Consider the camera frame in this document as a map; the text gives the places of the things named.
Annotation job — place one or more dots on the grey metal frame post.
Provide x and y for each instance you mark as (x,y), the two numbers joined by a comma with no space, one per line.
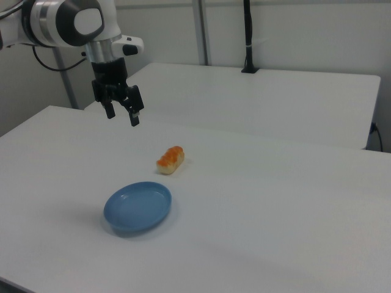
(203,30)
(66,82)

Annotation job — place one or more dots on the orange glazed bread loaf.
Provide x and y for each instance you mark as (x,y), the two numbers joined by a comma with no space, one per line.
(170,161)

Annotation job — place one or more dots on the black camera pole with base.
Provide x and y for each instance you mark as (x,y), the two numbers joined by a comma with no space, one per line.
(248,30)

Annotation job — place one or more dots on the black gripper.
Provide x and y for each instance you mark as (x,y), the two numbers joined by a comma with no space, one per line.
(110,79)

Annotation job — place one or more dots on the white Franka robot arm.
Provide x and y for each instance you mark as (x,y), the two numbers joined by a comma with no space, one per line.
(52,21)

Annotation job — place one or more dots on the blue round plate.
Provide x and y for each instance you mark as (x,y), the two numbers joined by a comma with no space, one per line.
(137,207)

